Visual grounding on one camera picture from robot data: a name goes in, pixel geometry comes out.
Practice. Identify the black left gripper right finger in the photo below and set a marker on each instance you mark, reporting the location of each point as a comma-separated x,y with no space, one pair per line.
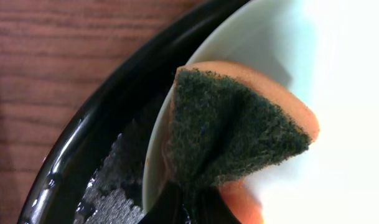
209,208

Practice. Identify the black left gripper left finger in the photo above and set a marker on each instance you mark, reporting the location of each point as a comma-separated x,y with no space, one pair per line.
169,207

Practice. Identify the orange green sponge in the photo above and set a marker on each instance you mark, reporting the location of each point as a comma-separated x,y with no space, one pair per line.
227,121

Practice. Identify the light green plate top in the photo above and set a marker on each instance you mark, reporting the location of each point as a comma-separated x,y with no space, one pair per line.
326,53

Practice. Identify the round black tray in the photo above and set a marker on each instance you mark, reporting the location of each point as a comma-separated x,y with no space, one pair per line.
87,139

